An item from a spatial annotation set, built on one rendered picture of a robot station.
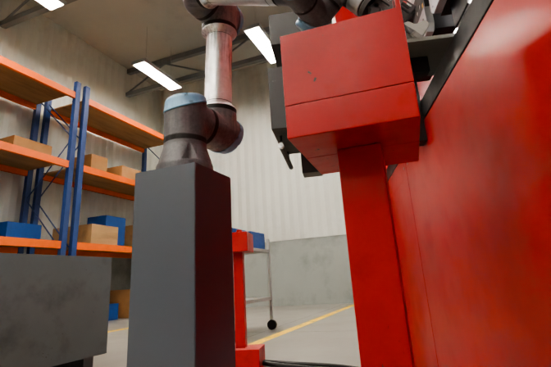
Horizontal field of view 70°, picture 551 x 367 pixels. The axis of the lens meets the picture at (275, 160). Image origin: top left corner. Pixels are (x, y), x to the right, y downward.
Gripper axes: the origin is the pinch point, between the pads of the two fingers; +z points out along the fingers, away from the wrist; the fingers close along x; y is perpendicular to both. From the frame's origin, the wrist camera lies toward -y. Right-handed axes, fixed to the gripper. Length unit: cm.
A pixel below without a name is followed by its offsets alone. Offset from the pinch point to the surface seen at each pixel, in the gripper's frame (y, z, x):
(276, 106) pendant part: -17, -61, 96
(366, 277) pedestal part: -50, 26, -40
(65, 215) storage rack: -296, -331, 438
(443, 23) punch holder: 20.3, -6.1, 15.7
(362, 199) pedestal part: -43, 19, -40
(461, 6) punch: 15.4, -1.2, -0.9
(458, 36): -11.0, 10.6, -30.6
